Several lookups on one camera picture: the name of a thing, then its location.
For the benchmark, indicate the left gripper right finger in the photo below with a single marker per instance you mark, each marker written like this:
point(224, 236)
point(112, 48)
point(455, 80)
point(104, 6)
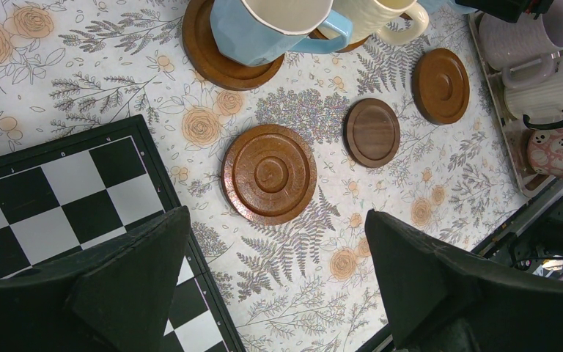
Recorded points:
point(438, 297)

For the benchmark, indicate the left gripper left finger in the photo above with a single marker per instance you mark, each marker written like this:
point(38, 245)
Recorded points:
point(114, 296)

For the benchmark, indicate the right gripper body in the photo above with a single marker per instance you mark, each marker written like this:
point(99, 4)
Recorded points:
point(508, 10)

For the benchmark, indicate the lilac mug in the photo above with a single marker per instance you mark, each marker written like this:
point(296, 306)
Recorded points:
point(522, 51)

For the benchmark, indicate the white mug black rim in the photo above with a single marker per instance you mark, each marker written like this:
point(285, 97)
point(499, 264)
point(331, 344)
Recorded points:
point(535, 93)

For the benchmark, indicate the metal tray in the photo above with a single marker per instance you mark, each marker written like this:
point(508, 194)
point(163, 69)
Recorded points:
point(515, 133)

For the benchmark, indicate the cream yellow mug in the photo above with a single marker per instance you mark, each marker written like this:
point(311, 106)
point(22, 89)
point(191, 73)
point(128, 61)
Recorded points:
point(371, 16)

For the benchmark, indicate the dark walnut coaster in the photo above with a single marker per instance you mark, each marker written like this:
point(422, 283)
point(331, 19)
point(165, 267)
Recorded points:
point(372, 133)

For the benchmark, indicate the light blue faceted mug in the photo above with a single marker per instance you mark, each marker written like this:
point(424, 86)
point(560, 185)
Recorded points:
point(257, 32)

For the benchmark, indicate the black white chessboard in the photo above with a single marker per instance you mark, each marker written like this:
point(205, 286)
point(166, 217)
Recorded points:
point(68, 195)

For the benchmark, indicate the floral tablecloth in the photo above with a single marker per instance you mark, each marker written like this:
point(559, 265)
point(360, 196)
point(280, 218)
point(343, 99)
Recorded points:
point(308, 285)

